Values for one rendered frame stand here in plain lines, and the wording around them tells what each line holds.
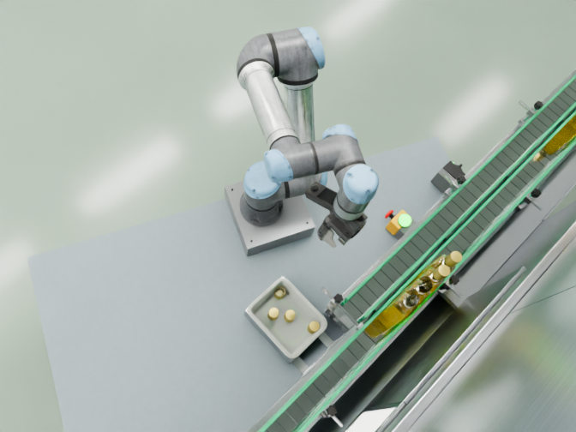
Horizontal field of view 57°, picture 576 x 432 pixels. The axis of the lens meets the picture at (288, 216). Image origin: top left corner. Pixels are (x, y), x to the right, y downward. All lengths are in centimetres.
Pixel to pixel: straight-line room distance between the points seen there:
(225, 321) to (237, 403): 26
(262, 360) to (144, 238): 58
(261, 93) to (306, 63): 20
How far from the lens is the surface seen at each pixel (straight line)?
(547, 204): 214
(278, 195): 168
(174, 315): 184
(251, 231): 182
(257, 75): 138
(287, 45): 146
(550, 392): 81
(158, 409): 180
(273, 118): 126
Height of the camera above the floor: 254
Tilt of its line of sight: 67 degrees down
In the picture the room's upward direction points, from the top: 16 degrees clockwise
